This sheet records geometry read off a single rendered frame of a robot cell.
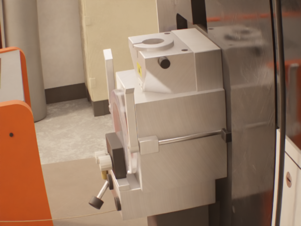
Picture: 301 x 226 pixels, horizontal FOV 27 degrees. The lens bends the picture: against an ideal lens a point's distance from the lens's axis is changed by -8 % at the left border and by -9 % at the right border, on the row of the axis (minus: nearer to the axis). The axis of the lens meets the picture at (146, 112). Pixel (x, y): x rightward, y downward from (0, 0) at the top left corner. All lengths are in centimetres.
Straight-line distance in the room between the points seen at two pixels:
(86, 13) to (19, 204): 275
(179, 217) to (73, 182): 99
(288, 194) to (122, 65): 343
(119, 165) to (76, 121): 328
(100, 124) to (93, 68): 32
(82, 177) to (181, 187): 103
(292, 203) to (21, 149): 64
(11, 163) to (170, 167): 45
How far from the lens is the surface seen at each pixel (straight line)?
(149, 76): 64
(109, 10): 380
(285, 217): 51
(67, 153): 357
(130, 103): 62
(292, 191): 49
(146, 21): 385
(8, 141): 105
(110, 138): 70
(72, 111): 412
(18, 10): 382
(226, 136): 65
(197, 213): 72
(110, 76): 73
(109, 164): 69
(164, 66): 63
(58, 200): 161
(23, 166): 107
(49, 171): 176
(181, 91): 65
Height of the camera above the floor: 148
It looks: 22 degrees down
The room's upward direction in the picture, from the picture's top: 5 degrees counter-clockwise
